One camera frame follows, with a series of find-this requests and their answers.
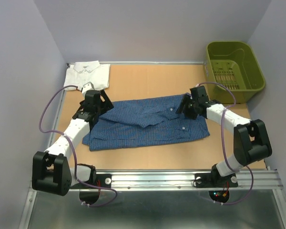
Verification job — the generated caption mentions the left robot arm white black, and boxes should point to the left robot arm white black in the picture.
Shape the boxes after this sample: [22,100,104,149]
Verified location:
[31,89,113,196]

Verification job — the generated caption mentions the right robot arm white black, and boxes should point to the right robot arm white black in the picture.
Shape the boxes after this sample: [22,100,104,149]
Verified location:
[176,85,272,187]

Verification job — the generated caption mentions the folded white shirt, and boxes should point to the folded white shirt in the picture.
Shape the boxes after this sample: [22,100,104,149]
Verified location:
[64,61,111,90]

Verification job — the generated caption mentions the aluminium mounting rail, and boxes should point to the aluminium mounting rail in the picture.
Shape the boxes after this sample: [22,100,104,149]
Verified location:
[95,169,283,191]

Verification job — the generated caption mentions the blue checkered long sleeve shirt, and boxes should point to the blue checkered long sleeve shirt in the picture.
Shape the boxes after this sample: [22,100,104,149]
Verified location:
[82,94,210,151]

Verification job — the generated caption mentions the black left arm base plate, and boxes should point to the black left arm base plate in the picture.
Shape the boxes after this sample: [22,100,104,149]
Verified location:
[70,173,112,189]

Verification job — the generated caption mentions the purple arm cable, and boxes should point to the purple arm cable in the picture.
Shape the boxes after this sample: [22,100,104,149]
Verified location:
[39,85,118,208]
[195,82,255,206]

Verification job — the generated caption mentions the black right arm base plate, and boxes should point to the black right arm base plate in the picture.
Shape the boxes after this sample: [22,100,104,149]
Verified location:
[193,172,238,188]

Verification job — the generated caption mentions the green plastic basket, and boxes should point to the green plastic basket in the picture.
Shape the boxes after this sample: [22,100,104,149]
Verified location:
[204,41,266,104]

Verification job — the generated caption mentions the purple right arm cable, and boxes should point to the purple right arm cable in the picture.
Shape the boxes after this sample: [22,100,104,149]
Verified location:
[195,82,255,206]

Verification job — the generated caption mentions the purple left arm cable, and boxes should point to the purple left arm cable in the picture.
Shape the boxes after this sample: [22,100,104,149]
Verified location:
[39,85,118,208]

